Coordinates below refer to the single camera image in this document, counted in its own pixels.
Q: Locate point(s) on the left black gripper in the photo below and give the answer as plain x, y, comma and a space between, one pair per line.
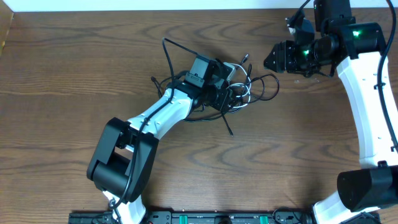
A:
224, 98

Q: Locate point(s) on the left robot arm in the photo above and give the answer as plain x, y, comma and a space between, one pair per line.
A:
125, 153

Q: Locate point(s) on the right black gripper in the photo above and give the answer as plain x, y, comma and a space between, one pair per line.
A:
286, 58

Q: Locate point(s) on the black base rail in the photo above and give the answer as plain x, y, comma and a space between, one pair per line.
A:
166, 217

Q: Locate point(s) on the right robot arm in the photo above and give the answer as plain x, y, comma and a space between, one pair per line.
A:
357, 54

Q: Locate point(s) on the cardboard box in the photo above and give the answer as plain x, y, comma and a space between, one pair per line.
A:
6, 17

